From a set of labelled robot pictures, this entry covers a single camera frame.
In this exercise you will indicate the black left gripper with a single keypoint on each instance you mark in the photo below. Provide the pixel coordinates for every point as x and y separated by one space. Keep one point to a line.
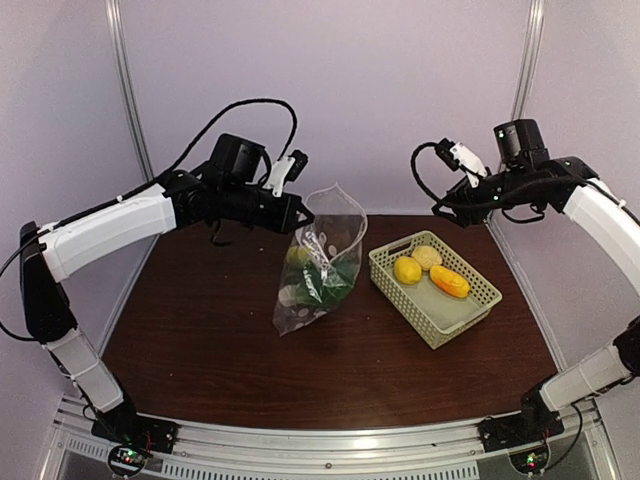
283 222

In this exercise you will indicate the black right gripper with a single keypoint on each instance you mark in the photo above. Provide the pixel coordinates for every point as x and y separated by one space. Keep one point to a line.
459 195

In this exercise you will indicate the green yellow toy lime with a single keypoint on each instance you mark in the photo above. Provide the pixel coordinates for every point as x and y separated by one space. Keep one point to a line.
297 256

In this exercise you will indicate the clear zip top bag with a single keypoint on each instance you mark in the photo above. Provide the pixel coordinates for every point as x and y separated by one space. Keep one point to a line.
289 315

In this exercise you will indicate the toy bok choy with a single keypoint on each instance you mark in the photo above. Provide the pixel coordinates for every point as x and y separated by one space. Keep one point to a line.
325 287

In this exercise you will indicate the yellow toy lemon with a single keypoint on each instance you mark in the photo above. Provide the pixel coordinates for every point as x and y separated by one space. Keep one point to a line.
407 270

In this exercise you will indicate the orange toy mango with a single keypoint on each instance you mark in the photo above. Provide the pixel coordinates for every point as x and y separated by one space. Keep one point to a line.
449 281

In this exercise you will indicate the brown toy bun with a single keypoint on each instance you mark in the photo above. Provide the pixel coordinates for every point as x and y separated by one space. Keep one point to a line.
334 230

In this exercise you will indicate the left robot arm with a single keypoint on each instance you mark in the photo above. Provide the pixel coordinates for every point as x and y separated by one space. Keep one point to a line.
238 182

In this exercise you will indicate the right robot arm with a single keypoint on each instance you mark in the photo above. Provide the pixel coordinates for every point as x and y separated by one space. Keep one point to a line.
606 231

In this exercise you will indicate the beige toy walnut ball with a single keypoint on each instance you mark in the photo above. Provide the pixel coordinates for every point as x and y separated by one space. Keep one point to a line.
427 257

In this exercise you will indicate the green plastic basket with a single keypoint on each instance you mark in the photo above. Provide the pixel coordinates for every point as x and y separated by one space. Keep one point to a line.
435 315

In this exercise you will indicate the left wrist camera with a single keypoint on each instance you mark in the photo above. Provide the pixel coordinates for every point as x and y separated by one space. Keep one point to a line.
287 169

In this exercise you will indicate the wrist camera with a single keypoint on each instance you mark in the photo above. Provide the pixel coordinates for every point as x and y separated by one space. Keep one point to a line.
459 157
287 169

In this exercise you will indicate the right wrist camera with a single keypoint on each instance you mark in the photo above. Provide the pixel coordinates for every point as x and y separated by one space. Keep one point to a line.
459 157

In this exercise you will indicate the right aluminium frame post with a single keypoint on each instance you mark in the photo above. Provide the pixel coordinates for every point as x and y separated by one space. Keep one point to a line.
530 57

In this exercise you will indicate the aluminium frame post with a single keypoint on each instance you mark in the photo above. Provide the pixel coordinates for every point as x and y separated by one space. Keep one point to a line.
530 57
118 40

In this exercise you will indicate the aluminium front rail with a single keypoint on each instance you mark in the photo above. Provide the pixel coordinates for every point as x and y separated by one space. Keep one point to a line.
450 450

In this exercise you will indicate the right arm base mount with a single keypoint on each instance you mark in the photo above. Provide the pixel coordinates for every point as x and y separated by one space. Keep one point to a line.
520 440

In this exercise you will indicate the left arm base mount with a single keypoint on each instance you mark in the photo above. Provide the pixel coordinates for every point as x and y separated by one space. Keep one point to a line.
132 451

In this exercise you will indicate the left aluminium frame post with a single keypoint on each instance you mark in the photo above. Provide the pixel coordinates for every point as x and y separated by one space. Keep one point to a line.
118 40

